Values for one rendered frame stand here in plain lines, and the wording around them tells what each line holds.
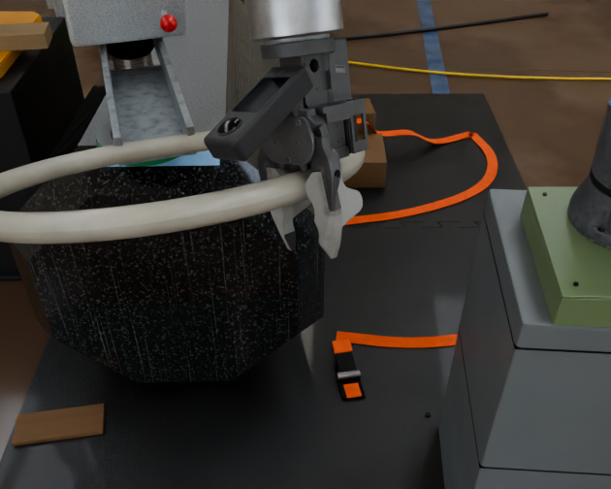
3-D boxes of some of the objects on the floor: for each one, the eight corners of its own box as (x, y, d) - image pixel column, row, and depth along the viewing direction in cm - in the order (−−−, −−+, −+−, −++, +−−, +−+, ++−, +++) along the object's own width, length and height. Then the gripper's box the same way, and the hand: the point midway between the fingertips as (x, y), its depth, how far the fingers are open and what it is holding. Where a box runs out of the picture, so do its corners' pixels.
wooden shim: (12, 446, 189) (11, 443, 188) (17, 417, 197) (16, 414, 196) (103, 434, 193) (102, 431, 192) (105, 406, 200) (104, 403, 199)
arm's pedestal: (590, 421, 198) (696, 181, 144) (644, 597, 159) (819, 361, 105) (419, 411, 200) (461, 173, 146) (432, 582, 162) (496, 344, 108)
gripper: (379, 31, 63) (396, 244, 70) (290, 41, 72) (312, 229, 78) (317, 40, 58) (341, 270, 64) (228, 48, 66) (257, 251, 73)
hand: (305, 244), depth 69 cm, fingers closed on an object, 5 cm apart
